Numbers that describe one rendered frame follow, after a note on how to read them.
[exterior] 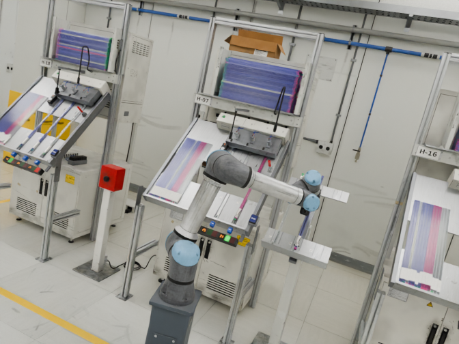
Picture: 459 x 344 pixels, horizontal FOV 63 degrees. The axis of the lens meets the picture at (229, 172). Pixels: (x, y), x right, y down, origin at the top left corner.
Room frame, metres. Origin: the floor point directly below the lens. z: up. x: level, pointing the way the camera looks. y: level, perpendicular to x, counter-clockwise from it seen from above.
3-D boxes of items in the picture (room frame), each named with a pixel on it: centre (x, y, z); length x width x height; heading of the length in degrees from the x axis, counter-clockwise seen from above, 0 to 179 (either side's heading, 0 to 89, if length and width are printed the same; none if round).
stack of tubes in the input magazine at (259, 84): (2.56, -0.07, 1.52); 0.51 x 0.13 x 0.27; 71
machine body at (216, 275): (2.69, -0.05, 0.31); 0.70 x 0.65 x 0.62; 71
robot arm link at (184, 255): (1.48, 0.11, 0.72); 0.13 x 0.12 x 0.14; 19
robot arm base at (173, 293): (1.47, 0.10, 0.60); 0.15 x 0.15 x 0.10
